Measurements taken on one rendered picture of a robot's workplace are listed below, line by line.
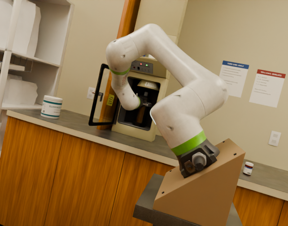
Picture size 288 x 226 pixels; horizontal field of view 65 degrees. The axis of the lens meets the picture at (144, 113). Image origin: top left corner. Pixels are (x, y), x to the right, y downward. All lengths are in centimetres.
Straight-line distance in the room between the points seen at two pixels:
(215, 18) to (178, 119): 154
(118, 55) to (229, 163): 61
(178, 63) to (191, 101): 20
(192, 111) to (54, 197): 125
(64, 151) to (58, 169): 13
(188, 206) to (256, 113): 148
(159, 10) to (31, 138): 128
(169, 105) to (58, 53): 193
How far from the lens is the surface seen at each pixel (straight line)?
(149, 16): 177
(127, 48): 100
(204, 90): 78
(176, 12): 174
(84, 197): 162
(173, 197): 68
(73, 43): 247
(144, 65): 160
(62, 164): 164
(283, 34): 219
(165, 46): 96
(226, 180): 67
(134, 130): 167
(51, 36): 262
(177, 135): 73
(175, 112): 73
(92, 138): 147
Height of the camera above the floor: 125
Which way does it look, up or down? 4 degrees down
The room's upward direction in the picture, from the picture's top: 13 degrees clockwise
